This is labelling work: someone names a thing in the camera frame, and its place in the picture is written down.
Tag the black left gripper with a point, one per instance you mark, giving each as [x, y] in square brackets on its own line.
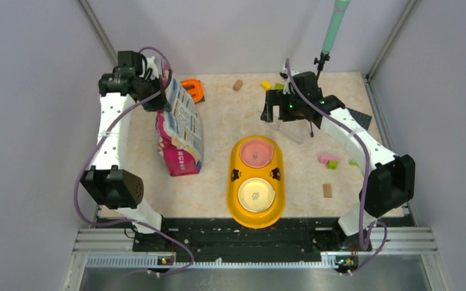
[161, 103]

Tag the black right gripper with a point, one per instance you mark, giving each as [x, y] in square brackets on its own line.
[276, 97]

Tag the clear plastic scoop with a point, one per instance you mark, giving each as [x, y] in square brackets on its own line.
[291, 130]

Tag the pink pet food bag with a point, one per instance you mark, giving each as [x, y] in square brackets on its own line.
[180, 131]

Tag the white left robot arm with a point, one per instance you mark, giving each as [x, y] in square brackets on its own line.
[105, 175]

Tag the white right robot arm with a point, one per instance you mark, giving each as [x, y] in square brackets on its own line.
[388, 180]

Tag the pink food bowl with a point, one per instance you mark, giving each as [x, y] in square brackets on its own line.
[256, 153]

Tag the cream food bowl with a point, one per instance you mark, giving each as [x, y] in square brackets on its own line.
[256, 195]

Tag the yellow double pet feeder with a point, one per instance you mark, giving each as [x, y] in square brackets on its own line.
[239, 173]

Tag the green flat toy brick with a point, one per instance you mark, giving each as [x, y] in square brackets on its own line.
[279, 86]

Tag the yellow toy brick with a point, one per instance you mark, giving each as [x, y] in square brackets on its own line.
[266, 85]

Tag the tan wooden block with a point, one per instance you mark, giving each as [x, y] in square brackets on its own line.
[237, 85]

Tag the pink toy brick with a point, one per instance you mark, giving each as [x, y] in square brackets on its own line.
[325, 158]

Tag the black tripod stand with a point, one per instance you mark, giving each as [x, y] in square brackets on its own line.
[317, 72]

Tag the green toy cube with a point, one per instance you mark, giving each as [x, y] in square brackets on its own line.
[332, 164]

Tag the dark grey building baseplate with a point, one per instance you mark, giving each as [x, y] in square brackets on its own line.
[362, 119]

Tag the green curved toy piece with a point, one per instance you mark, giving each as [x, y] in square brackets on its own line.
[354, 163]

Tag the brown wooden block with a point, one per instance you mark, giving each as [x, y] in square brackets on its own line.
[327, 191]

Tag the mint green pole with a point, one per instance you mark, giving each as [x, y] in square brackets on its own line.
[340, 7]

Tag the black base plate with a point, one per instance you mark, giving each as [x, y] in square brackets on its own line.
[208, 239]

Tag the aluminium frame rail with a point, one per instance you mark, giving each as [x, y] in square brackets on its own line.
[401, 256]

